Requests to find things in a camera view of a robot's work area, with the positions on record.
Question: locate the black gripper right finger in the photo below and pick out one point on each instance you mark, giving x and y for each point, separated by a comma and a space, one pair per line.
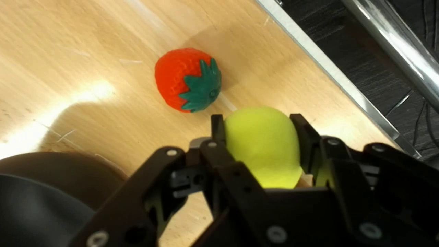
389, 196

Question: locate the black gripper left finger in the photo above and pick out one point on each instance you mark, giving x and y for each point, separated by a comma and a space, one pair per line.
152, 196

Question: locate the black plastic bowl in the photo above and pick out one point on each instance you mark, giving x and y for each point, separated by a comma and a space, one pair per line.
42, 200

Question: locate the red strawberry toy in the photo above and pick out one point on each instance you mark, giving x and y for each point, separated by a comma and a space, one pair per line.
179, 76

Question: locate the yellow lemon toy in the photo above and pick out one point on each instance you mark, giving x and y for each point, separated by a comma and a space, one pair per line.
265, 145

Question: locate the white cart wooden top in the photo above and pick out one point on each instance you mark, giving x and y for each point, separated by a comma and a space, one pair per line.
91, 55

